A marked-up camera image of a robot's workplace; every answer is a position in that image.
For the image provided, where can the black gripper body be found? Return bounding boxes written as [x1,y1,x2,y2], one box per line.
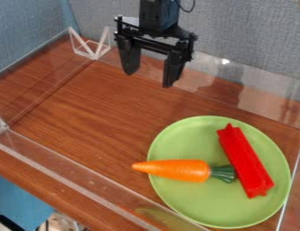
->
[114,15,198,60]

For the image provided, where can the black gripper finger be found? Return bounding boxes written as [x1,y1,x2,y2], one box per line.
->
[162,51,186,88]
[118,36,142,75]

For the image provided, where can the orange toy carrot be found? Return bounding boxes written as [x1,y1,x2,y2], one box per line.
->
[131,160,235,183]

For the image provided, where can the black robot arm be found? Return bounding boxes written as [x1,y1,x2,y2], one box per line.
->
[114,0,198,88]

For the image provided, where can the green plate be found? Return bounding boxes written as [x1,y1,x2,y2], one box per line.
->
[147,115,291,228]

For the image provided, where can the clear acrylic back barrier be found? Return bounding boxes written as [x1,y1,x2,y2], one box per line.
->
[95,26,300,130]

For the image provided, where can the clear acrylic barrier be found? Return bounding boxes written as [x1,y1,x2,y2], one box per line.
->
[95,26,300,130]
[0,117,208,231]

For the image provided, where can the red plastic block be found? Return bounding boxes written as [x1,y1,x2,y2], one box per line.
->
[217,124,274,199]

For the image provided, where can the clear acrylic front barrier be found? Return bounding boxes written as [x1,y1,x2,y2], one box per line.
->
[0,117,208,231]

